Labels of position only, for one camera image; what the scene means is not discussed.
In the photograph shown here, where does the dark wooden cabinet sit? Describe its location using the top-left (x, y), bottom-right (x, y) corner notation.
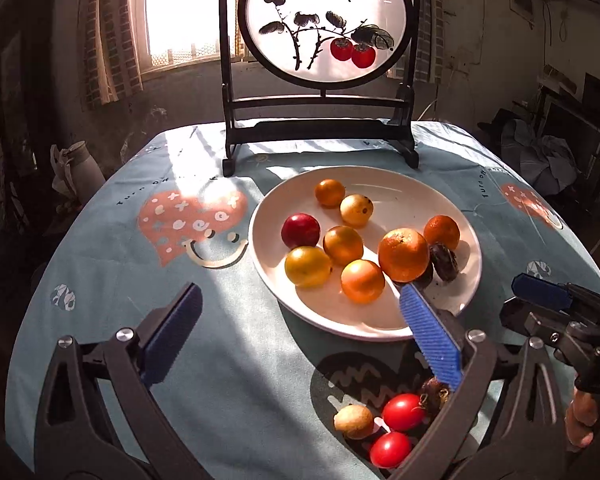
top-left (0, 0), bottom-right (61, 171)

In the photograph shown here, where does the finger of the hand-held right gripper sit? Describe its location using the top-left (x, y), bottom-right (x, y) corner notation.
top-left (500, 297), bottom-right (581, 356)
top-left (511, 273), bottom-right (600, 311)

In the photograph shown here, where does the small orange tangerine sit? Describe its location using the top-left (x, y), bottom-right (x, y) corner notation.
top-left (340, 259), bottom-right (386, 304)
top-left (322, 225), bottom-right (365, 266)
top-left (314, 178), bottom-right (346, 208)

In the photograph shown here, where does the brick pattern curtain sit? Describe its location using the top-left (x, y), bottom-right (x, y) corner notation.
top-left (405, 0), bottom-right (443, 83)
top-left (80, 0), bottom-right (146, 108)

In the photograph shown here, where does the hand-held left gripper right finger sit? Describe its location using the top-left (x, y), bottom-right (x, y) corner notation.
top-left (387, 282), bottom-right (568, 480)

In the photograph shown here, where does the large mandarin orange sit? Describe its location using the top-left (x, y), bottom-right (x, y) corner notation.
top-left (423, 214), bottom-right (461, 252)
top-left (377, 227), bottom-right (430, 283)

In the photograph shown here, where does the person's right hand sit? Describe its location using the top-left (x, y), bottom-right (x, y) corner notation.
top-left (565, 390), bottom-right (598, 448)

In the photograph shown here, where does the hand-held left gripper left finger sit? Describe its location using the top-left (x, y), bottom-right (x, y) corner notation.
top-left (34, 281), bottom-right (203, 480)

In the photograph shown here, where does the yellow citrus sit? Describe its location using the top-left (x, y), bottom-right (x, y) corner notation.
top-left (284, 245), bottom-right (333, 289)
top-left (339, 194), bottom-right (374, 227)

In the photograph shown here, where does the painted round table screen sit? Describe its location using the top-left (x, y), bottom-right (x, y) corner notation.
top-left (219, 0), bottom-right (422, 177)

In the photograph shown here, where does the dark passion fruit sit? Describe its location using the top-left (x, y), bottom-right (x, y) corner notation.
top-left (429, 242), bottom-right (462, 283)

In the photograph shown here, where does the wall vent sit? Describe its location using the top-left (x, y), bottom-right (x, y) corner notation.
top-left (509, 0), bottom-right (536, 26)

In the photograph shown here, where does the pile of clothes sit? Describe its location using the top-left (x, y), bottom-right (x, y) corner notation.
top-left (480, 110), bottom-right (581, 196)

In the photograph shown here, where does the bright window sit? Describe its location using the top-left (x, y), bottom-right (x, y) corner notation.
top-left (130, 0), bottom-right (246, 73)

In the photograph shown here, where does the white jug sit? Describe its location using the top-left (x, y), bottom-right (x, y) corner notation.
top-left (50, 141), bottom-right (106, 201)

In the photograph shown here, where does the white oval plate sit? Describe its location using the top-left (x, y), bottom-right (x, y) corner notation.
top-left (248, 165), bottom-right (483, 343)

